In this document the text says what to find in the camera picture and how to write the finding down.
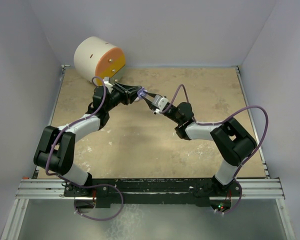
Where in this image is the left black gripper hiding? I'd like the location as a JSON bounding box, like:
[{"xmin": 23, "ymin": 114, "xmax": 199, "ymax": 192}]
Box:
[{"xmin": 104, "ymin": 82, "xmax": 142, "ymax": 112}]

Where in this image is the purple earbud charging case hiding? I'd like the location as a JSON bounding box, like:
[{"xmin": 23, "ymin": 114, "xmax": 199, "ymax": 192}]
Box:
[{"xmin": 137, "ymin": 87, "xmax": 147, "ymax": 98}]

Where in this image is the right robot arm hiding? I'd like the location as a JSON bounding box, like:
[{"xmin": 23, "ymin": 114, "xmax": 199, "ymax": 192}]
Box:
[{"xmin": 138, "ymin": 92, "xmax": 257, "ymax": 196}]

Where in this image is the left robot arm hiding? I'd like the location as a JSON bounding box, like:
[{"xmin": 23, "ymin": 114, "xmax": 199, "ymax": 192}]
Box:
[{"xmin": 33, "ymin": 83, "xmax": 144, "ymax": 196}]

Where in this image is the round mini drawer cabinet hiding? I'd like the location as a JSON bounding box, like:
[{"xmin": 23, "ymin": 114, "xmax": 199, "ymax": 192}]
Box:
[{"xmin": 73, "ymin": 36, "xmax": 126, "ymax": 83}]

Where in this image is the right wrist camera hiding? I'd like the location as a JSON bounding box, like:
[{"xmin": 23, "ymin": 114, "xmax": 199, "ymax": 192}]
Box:
[{"xmin": 151, "ymin": 94, "xmax": 169, "ymax": 114}]

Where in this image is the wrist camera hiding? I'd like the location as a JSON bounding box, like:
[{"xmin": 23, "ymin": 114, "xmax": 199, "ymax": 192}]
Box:
[
  {"xmin": 103, "ymin": 77, "xmax": 113, "ymax": 93},
  {"xmin": 151, "ymin": 94, "xmax": 169, "ymax": 114}
]

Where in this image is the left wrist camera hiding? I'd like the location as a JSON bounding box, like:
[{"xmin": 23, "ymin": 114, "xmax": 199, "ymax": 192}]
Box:
[{"xmin": 103, "ymin": 77, "xmax": 113, "ymax": 93}]

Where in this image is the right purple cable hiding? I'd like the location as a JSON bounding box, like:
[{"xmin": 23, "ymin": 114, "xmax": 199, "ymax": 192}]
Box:
[{"xmin": 158, "ymin": 83, "xmax": 269, "ymax": 215}]

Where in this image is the purple cable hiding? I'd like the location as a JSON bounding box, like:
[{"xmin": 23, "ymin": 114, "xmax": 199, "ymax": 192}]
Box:
[
  {"xmin": 45, "ymin": 75, "xmax": 125, "ymax": 221},
  {"xmin": 158, "ymin": 83, "xmax": 269, "ymax": 215}
]

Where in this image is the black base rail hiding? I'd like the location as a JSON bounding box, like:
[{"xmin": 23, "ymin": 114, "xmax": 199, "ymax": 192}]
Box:
[{"xmin": 62, "ymin": 177, "xmax": 242, "ymax": 211}]

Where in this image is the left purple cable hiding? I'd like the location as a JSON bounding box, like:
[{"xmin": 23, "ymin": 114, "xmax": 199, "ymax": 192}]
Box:
[{"xmin": 45, "ymin": 75, "xmax": 125, "ymax": 221}]

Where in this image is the aluminium frame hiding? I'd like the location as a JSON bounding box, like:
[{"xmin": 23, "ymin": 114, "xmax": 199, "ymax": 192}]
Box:
[{"xmin": 2, "ymin": 67, "xmax": 295, "ymax": 240}]

